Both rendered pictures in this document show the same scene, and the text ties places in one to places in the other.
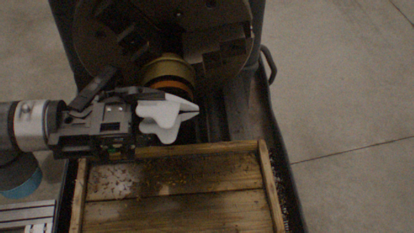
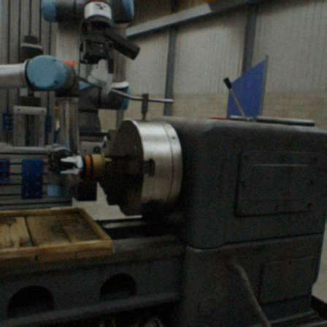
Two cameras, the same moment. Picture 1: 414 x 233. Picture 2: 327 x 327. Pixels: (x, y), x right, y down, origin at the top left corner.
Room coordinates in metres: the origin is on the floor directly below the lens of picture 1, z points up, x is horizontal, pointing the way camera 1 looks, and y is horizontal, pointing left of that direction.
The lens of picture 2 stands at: (0.26, -1.03, 1.25)
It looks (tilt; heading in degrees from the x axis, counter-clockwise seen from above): 7 degrees down; 68
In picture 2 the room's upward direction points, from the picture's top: 4 degrees clockwise
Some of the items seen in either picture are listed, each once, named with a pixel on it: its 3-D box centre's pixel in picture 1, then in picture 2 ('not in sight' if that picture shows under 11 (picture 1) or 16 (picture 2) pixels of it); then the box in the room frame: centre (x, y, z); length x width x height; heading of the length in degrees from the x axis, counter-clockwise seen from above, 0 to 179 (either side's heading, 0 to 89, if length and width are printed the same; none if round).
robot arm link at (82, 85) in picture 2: not in sight; (88, 95); (0.53, 0.71, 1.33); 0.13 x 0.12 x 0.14; 161
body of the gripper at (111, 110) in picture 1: (96, 126); (63, 161); (0.38, 0.16, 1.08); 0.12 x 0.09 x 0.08; 94
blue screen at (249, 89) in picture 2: not in sight; (238, 126); (4.60, 5.64, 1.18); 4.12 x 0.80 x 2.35; 66
